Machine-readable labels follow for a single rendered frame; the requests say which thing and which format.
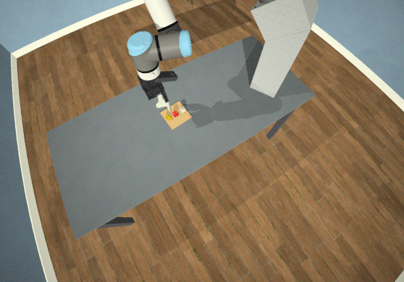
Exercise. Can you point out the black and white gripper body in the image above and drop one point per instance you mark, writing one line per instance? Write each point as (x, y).
(152, 89)

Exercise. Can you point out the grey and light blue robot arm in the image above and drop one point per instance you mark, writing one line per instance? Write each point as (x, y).
(146, 49)

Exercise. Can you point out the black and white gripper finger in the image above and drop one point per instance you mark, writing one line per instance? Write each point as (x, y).
(163, 100)

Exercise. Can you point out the tan flat mat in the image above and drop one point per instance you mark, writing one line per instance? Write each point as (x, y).
(180, 119)

